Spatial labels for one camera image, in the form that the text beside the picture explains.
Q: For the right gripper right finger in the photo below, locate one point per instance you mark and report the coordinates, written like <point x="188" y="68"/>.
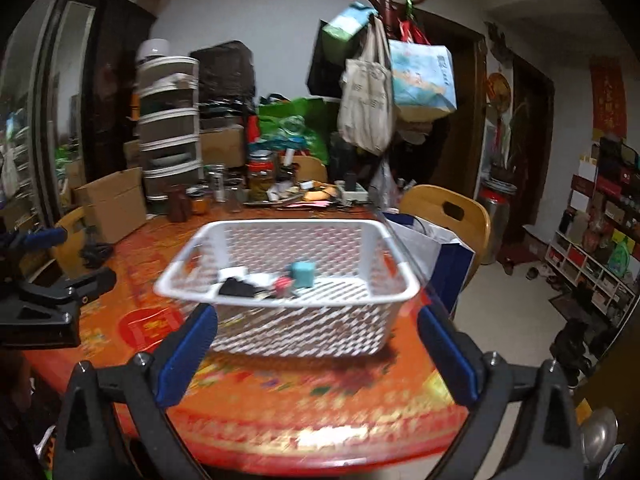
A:
<point x="545" y="440"/>

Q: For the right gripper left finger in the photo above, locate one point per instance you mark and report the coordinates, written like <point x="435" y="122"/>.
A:
<point x="113" y="422"/>

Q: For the black charger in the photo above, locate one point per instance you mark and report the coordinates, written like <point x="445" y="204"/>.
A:
<point x="233" y="287"/>

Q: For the white wall charger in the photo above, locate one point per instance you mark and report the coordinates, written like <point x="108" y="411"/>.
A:
<point x="262" y="280"/>

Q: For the white perforated plastic basket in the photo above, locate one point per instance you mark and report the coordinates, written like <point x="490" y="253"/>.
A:
<point x="294" y="288"/>

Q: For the light blue wall charger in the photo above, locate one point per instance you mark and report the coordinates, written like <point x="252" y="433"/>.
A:
<point x="303" y="272"/>

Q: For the wooden chair left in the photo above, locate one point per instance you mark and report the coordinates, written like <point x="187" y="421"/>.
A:
<point x="67" y="255"/>

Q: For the wooden chair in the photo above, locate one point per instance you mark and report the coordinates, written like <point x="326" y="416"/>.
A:
<point x="67" y="255"/>
<point x="465" y="217"/>

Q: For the red envelope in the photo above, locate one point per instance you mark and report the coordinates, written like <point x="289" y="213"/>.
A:
<point x="144" y="329"/>

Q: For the cardboard box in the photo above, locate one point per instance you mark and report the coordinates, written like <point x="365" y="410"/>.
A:
<point x="114" y="204"/>

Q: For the brown ceramic jar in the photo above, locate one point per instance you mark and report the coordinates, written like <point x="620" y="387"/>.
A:
<point x="179" y="205"/>

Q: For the white blue paper bag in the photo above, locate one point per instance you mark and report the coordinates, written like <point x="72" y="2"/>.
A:
<point x="442" y="257"/>

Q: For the orange sauce jar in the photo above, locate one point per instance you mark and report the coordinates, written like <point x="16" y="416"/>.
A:
<point x="200" y="200"/>

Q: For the shoe shelf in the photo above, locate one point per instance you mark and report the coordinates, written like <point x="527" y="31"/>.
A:
<point x="596" y="245"/>

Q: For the wooden chair right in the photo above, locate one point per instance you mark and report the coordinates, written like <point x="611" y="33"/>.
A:
<point x="465" y="217"/>

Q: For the white plastic drawer tower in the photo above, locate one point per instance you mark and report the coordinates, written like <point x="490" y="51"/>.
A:
<point x="168" y="128"/>

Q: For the red-lid pickle jar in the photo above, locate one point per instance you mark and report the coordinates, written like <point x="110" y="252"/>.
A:
<point x="260" y="175"/>

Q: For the white power strip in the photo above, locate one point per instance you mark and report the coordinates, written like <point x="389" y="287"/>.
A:
<point x="357" y="196"/>

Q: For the green shopping bag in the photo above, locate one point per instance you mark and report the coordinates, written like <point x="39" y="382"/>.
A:
<point x="302" y="124"/>

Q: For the beige canvas tote bag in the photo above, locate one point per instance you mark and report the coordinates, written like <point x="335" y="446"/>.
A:
<point x="366" y="117"/>

